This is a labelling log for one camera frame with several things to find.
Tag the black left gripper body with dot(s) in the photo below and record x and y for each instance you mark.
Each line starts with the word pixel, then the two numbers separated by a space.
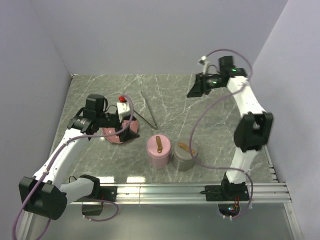
pixel 113 121

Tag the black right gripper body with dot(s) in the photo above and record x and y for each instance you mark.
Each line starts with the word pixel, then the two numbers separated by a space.
pixel 213 82

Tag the pink polka dot plate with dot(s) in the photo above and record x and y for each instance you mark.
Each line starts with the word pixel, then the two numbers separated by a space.
pixel 134 126

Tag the pink round lid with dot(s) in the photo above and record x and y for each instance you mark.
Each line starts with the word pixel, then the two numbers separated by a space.
pixel 158 146

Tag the grey round lid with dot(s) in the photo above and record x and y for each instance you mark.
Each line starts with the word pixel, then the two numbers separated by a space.
pixel 182 149

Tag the grey cylindrical container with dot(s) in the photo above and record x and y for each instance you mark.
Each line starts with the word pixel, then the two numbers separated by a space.
pixel 182 165

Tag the pink cylindrical container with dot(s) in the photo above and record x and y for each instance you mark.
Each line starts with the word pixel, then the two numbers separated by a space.
pixel 159 161

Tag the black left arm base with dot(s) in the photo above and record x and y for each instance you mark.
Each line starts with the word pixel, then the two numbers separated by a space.
pixel 105 193

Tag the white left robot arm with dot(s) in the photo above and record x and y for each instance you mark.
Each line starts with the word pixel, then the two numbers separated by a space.
pixel 44 194

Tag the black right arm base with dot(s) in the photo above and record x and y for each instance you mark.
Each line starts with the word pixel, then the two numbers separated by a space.
pixel 228 197

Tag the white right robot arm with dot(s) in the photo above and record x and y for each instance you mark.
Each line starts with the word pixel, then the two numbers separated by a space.
pixel 233 73

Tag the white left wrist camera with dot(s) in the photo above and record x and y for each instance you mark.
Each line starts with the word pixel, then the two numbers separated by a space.
pixel 123 108

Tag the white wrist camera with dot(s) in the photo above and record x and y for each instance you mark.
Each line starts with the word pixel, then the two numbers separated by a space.
pixel 123 108
pixel 205 64

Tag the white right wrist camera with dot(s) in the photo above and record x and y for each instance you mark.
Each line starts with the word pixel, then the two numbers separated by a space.
pixel 205 64

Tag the aluminium front rail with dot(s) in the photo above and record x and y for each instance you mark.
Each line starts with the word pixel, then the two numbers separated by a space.
pixel 175 211

